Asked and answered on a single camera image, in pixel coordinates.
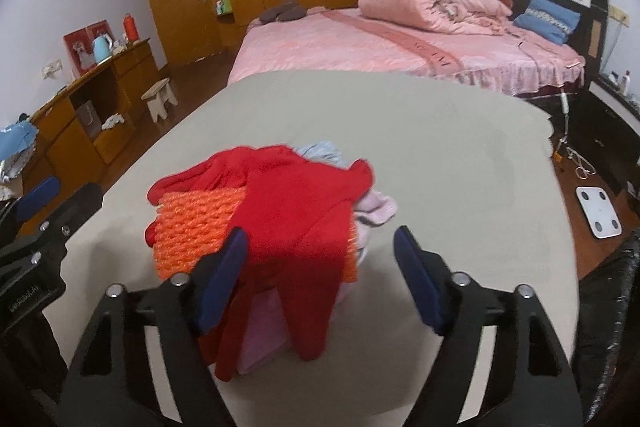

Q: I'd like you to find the pink cloth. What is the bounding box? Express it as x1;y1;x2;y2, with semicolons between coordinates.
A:
235;189;398;375

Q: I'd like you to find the beige tablecloth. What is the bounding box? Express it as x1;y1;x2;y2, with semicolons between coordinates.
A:
47;69;581;427

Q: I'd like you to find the blue pillow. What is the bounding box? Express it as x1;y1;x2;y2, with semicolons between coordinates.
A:
512;0;582;45

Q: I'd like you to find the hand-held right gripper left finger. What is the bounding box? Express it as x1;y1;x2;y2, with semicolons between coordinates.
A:
62;227;251;427

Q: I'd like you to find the light blue cloth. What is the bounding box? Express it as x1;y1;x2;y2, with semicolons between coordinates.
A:
0;117;41;182

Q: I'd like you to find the orange knitted cloth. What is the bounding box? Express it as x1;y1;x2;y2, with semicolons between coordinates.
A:
152;187;361;285

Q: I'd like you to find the white bathroom scale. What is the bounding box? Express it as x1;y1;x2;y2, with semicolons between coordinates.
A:
575;185;623;239

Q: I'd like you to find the red cloth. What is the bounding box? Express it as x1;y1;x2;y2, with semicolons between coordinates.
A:
145;146;376;383

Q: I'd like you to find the light blue kettle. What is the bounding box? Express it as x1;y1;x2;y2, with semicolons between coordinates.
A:
91;34;113;64

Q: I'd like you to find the red photo frame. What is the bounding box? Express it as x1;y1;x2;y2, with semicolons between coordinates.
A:
62;29;98;76
86;19;113;48

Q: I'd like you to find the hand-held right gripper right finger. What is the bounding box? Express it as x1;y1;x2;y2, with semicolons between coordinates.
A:
392;225;586;427

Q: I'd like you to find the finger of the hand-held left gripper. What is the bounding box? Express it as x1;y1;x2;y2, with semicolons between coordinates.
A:
15;176;61;221
15;183;104;263

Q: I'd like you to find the white wooden stool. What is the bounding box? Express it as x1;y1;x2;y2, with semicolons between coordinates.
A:
141;77;178;124

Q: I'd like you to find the grey rolled cloth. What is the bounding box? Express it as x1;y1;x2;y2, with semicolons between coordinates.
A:
292;139;351;168

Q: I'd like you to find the folded pink quilt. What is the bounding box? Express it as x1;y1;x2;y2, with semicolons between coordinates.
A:
358;0;514;36

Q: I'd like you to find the black trash bag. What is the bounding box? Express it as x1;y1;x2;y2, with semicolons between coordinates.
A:
570;229;640;427

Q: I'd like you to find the black nightstand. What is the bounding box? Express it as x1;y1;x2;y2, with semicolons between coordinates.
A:
565;72;640;198

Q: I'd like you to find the bed with pink bedspread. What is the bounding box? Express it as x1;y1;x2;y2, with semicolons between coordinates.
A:
227;0;611;100

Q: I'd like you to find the wooden desk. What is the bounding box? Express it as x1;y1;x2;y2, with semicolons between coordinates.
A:
20;38;168;208

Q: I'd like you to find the white cable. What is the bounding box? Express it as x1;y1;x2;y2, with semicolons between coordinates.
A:
552;92;596;180

